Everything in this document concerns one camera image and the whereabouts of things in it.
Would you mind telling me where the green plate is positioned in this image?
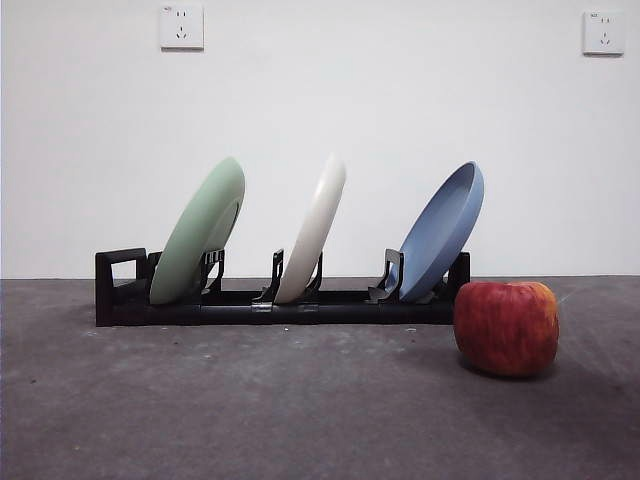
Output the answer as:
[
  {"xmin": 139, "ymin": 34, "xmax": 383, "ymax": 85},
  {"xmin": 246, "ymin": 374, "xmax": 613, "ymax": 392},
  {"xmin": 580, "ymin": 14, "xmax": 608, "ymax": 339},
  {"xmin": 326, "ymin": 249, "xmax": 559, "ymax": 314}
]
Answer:
[{"xmin": 149, "ymin": 155, "xmax": 246, "ymax": 306}]

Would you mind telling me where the red apple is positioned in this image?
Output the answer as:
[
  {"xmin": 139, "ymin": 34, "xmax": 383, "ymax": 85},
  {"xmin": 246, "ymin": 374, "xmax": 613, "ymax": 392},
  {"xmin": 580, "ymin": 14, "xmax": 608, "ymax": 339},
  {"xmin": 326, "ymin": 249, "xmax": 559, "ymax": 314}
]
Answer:
[{"xmin": 453, "ymin": 280, "xmax": 560, "ymax": 378}]

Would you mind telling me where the white plate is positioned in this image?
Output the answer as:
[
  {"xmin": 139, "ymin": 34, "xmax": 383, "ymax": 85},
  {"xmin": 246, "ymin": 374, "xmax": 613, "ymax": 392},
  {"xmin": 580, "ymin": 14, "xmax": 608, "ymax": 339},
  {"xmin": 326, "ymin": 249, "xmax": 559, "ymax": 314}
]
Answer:
[{"xmin": 273, "ymin": 152, "xmax": 347, "ymax": 305}]

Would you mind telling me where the blue plate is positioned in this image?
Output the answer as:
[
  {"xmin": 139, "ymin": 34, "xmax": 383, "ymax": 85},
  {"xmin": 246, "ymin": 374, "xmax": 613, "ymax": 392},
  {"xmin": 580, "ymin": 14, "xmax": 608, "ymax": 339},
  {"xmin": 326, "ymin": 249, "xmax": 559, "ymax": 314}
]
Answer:
[{"xmin": 398, "ymin": 160, "xmax": 485, "ymax": 303}]

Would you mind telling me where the black plate rack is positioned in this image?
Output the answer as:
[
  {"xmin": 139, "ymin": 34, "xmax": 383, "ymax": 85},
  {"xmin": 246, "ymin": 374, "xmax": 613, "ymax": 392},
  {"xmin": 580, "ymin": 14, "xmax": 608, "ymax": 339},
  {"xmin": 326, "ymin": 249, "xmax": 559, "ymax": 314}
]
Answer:
[{"xmin": 94, "ymin": 247, "xmax": 471, "ymax": 327}]

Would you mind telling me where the white wall socket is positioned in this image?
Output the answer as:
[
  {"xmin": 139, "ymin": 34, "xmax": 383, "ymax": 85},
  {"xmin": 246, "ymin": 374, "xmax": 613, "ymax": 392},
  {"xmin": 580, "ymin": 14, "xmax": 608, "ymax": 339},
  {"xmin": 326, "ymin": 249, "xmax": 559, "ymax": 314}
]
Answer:
[
  {"xmin": 582, "ymin": 10, "xmax": 626, "ymax": 57},
  {"xmin": 160, "ymin": 3, "xmax": 205, "ymax": 51}
]

